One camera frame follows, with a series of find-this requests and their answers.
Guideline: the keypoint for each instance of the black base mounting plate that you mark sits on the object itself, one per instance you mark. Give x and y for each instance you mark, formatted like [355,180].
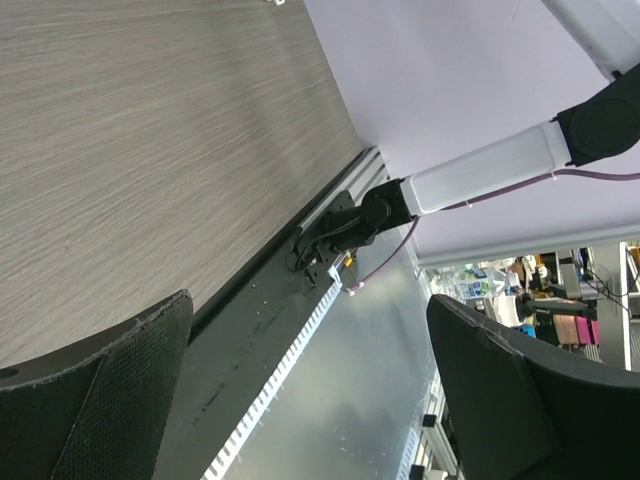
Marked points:
[239,339]

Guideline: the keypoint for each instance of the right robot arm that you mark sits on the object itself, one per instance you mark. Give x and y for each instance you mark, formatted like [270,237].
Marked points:
[507,126]

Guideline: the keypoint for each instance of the white slotted cable duct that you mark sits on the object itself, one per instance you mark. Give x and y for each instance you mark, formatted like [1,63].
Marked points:
[252,418]

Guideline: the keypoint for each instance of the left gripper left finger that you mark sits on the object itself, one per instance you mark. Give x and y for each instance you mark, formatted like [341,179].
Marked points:
[97,408]

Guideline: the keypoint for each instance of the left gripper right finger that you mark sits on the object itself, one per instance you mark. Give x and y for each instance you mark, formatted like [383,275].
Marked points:
[524,409]

